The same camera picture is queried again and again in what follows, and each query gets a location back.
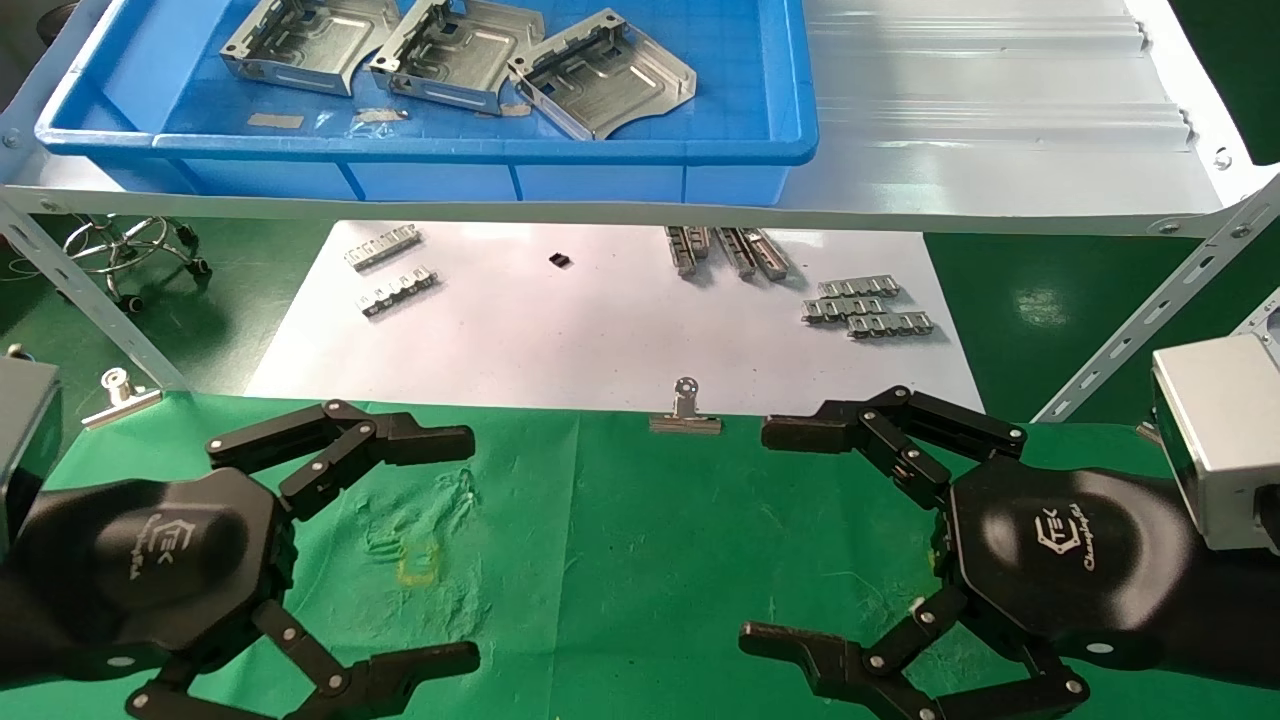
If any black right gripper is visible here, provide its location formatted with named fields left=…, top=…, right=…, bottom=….
left=738, top=386, right=1201, bottom=720

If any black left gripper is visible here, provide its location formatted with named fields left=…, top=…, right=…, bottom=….
left=12, top=399, right=483, bottom=720

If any stamped metal bracket part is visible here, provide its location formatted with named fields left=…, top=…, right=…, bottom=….
left=220, top=0, right=401, bottom=97
left=507, top=8, right=698, bottom=141
left=370, top=0, right=546, bottom=116

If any silver binder clip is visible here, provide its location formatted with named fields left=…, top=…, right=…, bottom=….
left=80, top=367, right=163, bottom=430
left=649, top=376, right=723, bottom=436

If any white paper sheet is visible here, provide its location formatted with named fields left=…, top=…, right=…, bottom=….
left=245, top=220, right=986, bottom=416

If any blue plastic bin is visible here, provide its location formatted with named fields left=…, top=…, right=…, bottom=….
left=35, top=0, right=819, bottom=206

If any perforated grey steel brace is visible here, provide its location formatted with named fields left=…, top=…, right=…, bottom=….
left=1033, top=175, right=1280, bottom=423
left=0, top=195, right=191, bottom=393

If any chrome stool base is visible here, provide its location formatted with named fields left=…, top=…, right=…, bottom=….
left=62, top=215, right=213, bottom=313

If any white metal rack shelf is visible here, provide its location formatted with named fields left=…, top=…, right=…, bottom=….
left=0, top=0, right=1280, bottom=238

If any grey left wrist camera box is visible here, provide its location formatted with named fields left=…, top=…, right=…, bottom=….
left=0, top=355, right=63, bottom=546

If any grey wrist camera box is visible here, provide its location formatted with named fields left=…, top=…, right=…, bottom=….
left=0, top=355, right=63, bottom=546
left=1150, top=333, right=1280, bottom=553

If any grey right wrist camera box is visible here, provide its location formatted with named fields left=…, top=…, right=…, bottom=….
left=1150, top=333, right=1280, bottom=553

